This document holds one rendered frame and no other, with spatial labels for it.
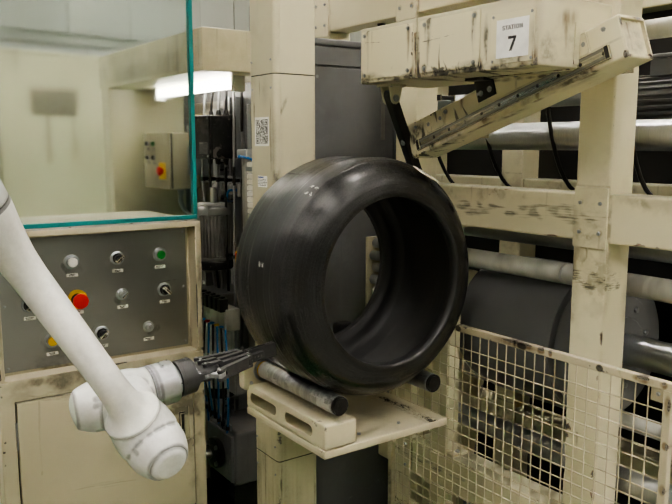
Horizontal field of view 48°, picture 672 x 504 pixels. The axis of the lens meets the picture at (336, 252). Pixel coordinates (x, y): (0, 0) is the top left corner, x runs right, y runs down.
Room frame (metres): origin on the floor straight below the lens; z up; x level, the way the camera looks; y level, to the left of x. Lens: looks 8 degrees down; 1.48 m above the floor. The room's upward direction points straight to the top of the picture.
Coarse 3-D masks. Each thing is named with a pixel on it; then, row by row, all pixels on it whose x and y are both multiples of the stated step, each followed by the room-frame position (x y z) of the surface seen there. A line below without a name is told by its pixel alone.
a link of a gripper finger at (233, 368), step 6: (240, 360) 1.52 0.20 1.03; (246, 360) 1.53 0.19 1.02; (252, 360) 1.54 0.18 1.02; (228, 366) 1.49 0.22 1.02; (234, 366) 1.50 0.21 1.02; (240, 366) 1.52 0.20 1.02; (246, 366) 1.53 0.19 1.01; (252, 366) 1.54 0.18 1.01; (222, 372) 1.47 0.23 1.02; (228, 372) 1.49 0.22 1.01; (234, 372) 1.50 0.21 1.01; (222, 378) 1.47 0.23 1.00
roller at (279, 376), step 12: (264, 372) 1.83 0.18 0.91; (276, 372) 1.79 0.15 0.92; (288, 372) 1.77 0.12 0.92; (276, 384) 1.78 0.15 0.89; (288, 384) 1.73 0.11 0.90; (300, 384) 1.70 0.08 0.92; (312, 384) 1.68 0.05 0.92; (300, 396) 1.69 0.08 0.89; (312, 396) 1.65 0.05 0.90; (324, 396) 1.62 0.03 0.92; (336, 396) 1.60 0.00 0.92; (324, 408) 1.61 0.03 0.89; (336, 408) 1.58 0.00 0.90
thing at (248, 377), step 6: (264, 360) 1.87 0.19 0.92; (270, 360) 1.88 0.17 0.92; (240, 372) 1.85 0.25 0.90; (246, 372) 1.84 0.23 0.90; (252, 372) 1.85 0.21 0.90; (240, 378) 1.85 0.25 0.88; (246, 378) 1.84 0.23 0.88; (252, 378) 1.85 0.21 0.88; (258, 378) 1.86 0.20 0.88; (240, 384) 1.85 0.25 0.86; (246, 384) 1.84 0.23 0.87; (252, 384) 1.85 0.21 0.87
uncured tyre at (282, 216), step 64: (320, 192) 1.59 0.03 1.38; (384, 192) 1.64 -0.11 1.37; (256, 256) 1.63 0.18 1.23; (320, 256) 1.55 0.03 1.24; (384, 256) 2.00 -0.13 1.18; (448, 256) 1.89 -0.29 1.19; (256, 320) 1.64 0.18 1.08; (320, 320) 1.55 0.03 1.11; (384, 320) 1.97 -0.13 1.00; (448, 320) 1.76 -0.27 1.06; (320, 384) 1.62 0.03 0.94; (384, 384) 1.66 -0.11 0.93
